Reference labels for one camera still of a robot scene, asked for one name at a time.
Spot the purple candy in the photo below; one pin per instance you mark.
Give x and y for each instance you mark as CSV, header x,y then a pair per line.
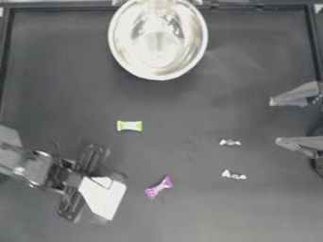
x,y
158,188

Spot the green candy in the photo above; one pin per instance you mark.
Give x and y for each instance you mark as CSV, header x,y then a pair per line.
x,y
128,125

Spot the silver candy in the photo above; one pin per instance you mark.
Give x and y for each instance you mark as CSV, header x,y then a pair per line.
x,y
234,175
230,142

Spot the steel bowl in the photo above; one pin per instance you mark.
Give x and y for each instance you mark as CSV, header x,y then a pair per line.
x,y
158,41

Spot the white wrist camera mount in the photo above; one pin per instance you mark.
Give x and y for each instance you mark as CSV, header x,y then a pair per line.
x,y
103,198

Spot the black metal frame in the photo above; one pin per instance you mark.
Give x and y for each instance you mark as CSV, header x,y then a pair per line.
x,y
63,6

